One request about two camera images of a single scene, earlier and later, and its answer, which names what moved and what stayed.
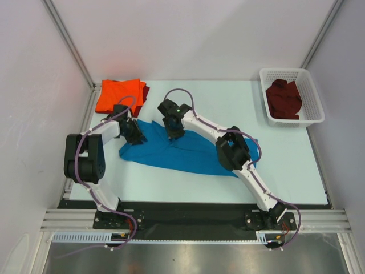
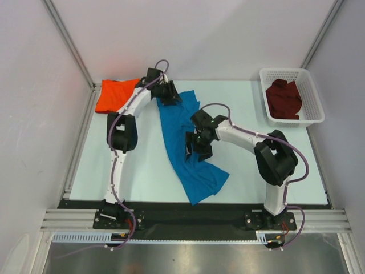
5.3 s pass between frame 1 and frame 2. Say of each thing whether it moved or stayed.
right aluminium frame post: stayed
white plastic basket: stayed
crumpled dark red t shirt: stayed
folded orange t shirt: stayed
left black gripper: moved
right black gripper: moved
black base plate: stayed
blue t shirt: moved
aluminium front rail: stayed
